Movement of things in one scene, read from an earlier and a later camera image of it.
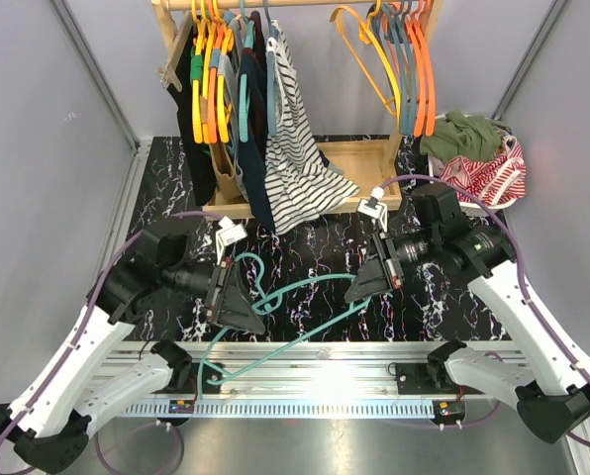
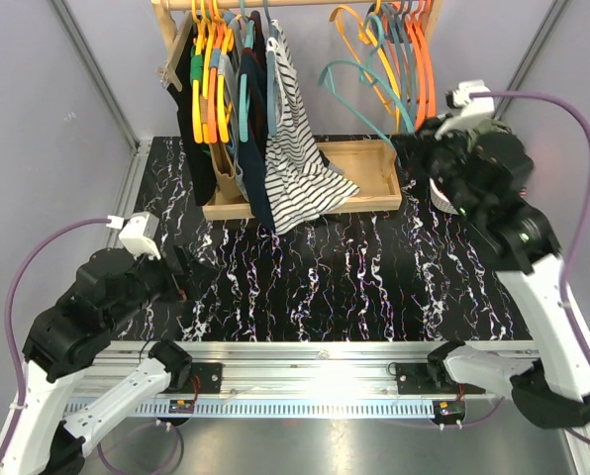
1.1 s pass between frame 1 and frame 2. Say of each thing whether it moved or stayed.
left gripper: moved
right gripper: moved
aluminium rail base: stayed
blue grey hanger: stayed
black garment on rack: stayed
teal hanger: moved
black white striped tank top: stayed
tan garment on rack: stayed
